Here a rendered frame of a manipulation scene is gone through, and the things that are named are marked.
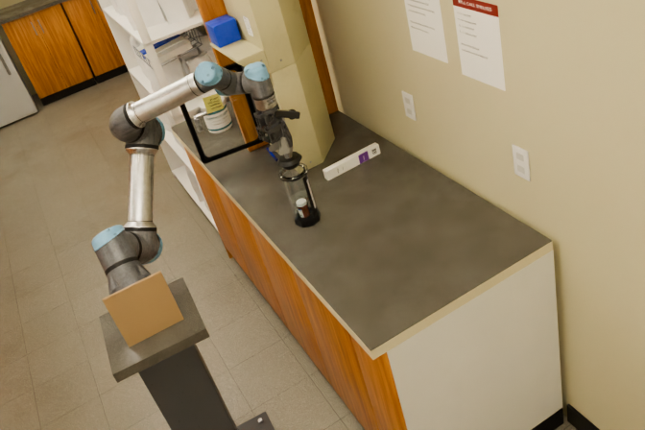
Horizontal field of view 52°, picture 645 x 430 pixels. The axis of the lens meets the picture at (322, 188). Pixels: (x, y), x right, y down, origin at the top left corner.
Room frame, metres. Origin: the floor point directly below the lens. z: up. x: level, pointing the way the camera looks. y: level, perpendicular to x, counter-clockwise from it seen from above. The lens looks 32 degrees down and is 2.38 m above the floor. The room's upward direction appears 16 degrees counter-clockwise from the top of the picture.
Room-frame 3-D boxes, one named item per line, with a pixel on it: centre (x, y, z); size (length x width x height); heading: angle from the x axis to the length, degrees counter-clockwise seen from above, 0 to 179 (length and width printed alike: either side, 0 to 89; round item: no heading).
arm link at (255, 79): (2.07, 0.11, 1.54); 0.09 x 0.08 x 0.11; 65
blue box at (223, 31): (2.65, 0.21, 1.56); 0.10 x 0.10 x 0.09; 20
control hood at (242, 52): (2.56, 0.18, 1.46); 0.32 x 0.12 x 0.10; 20
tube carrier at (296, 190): (2.08, 0.09, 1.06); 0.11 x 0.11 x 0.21
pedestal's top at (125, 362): (1.75, 0.69, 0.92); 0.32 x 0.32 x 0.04; 16
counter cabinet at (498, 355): (2.44, 0.00, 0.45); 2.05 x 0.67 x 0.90; 20
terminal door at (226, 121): (2.69, 0.34, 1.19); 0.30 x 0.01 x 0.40; 100
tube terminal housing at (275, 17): (2.62, 0.01, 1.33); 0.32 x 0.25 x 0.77; 20
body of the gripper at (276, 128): (2.07, 0.11, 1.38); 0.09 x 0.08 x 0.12; 125
